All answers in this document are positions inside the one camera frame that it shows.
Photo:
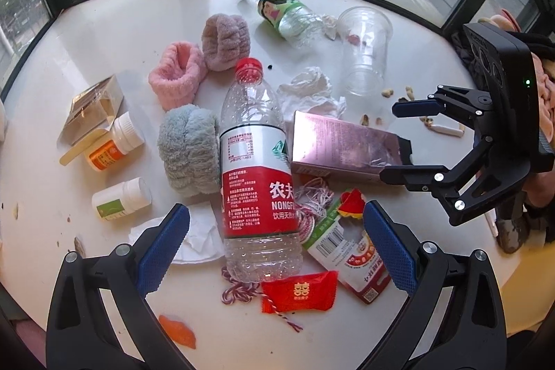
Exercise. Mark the red candy packet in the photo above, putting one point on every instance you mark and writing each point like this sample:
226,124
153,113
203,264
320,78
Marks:
299,292

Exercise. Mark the clear plastic cup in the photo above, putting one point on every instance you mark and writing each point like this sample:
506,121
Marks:
364,53

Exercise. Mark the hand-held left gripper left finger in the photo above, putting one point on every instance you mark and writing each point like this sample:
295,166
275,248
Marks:
164,248

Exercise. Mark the red white twine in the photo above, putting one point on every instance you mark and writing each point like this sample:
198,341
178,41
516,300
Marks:
234,294

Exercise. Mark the green label plastic bottle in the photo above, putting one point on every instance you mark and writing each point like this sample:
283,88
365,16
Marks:
282,12

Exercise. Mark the flat wooden stick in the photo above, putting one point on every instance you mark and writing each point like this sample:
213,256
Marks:
78,151

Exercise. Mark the scattered peanuts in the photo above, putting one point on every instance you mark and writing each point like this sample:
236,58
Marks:
387,92

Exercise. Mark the grey blue fuzzy wristband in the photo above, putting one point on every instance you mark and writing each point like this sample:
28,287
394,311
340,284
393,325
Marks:
188,149

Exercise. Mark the gold foil box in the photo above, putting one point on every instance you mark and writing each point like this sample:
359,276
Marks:
93,105

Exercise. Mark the white cigarette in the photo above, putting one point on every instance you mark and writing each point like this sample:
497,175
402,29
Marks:
446,130

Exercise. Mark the small white paper wad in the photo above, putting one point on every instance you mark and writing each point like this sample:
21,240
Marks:
329,26

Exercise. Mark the person's right hand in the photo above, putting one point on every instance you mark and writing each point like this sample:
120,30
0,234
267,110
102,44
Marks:
543,190

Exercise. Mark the black fabric bag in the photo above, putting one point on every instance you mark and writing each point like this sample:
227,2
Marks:
460,49

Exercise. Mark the white tissue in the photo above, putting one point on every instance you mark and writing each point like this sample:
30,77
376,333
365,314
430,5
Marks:
310,86
201,233

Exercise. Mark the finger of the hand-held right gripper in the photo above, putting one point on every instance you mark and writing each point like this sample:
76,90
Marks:
416,108
416,177

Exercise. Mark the red label water bottle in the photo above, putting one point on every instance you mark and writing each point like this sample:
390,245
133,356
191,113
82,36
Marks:
256,162

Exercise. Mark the pink fuzzy wristband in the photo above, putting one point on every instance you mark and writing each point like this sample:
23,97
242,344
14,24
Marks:
173,77

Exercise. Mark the crumpled white tissue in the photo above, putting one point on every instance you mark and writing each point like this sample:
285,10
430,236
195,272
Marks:
310,86

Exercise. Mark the orange label pill bottle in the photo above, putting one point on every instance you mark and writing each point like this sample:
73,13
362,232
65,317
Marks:
115,142

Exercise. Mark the brown fuzzy cloth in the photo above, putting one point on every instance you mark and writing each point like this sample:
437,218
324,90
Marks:
514,231

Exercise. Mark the pink cardboard box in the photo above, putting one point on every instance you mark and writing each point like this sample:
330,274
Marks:
338,144

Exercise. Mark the green label pill bottle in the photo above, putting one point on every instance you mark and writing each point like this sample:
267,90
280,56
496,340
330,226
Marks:
123,199

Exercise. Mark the brown peanut shell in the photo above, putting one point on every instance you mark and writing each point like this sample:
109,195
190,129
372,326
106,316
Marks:
79,247

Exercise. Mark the mauve fuzzy wristband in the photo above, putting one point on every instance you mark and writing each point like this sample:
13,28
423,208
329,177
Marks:
225,42

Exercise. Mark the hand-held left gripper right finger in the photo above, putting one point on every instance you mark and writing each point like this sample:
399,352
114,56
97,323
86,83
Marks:
390,248

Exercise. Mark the orange peel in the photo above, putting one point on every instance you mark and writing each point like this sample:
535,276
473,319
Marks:
177,331

